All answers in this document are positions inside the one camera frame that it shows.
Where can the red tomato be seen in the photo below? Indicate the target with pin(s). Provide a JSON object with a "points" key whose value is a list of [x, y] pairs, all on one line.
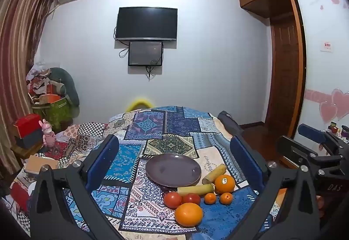
{"points": [[191, 198], [172, 200]]}

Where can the red box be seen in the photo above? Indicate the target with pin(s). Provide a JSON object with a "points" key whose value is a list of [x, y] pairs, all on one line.
{"points": [[27, 122]]}

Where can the pile of clutter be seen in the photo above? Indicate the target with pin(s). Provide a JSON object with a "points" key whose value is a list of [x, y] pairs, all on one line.
{"points": [[39, 82]]}

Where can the black wall television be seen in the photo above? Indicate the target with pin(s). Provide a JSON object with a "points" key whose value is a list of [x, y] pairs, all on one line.
{"points": [[147, 23]]}

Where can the brown striped curtain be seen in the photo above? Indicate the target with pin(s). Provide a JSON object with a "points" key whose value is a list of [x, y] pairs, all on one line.
{"points": [[16, 52]]}

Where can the blue patchwork blanket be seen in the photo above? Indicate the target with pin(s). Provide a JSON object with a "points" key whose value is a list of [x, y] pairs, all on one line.
{"points": [[152, 212]]}

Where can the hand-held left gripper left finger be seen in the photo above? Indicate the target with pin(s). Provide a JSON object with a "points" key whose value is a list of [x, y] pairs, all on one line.
{"points": [[105, 158]]}

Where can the white wardrobe door pink hearts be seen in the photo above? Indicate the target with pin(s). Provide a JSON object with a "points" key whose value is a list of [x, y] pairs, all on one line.
{"points": [[324, 79]]}

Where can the small black wall monitor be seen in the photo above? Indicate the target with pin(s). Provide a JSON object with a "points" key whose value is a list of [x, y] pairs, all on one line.
{"points": [[146, 54]]}

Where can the wooden door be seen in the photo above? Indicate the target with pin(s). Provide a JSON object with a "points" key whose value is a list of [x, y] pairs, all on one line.
{"points": [[283, 79]]}

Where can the dark purple plate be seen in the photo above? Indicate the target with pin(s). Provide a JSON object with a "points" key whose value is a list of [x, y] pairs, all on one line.
{"points": [[173, 169]]}

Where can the grey plush pillow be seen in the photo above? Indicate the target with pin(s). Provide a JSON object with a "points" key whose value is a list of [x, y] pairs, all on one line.
{"points": [[69, 87]]}

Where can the white red label sticker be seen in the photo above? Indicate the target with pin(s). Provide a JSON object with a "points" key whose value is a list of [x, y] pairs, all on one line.
{"points": [[327, 46]]}

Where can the small jar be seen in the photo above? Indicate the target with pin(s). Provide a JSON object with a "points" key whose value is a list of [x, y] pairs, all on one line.
{"points": [[334, 128]]}

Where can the purple bottle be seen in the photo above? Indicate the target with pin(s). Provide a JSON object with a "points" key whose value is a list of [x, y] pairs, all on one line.
{"points": [[345, 131]]}

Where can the large orange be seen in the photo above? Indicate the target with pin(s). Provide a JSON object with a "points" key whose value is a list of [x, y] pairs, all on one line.
{"points": [[188, 215]]}

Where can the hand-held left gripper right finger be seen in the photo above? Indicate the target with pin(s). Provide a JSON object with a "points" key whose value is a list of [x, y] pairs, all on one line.
{"points": [[245, 161]]}

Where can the yellow stool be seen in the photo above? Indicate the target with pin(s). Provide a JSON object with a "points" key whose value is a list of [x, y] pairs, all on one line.
{"points": [[139, 102]]}

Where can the dark grey cloth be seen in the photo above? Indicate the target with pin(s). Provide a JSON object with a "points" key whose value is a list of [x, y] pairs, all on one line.
{"points": [[230, 122]]}

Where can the pink rabbit toy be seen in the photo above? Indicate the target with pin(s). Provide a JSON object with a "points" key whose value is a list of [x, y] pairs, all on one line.
{"points": [[48, 133]]}

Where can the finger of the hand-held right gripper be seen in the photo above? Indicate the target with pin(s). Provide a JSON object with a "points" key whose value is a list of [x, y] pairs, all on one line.
{"points": [[310, 132], [295, 151]]}

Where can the orange box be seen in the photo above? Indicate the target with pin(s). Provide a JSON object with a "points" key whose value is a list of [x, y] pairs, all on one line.
{"points": [[50, 98]]}

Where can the small tangerine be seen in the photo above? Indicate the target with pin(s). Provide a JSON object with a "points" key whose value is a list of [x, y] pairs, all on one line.
{"points": [[226, 198], [210, 198]]}

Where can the orange with sticker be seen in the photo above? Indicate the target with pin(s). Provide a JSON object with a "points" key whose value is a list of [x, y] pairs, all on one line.
{"points": [[226, 187]]}

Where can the black box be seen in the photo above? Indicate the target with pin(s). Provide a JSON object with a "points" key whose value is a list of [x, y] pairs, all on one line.
{"points": [[30, 140]]}

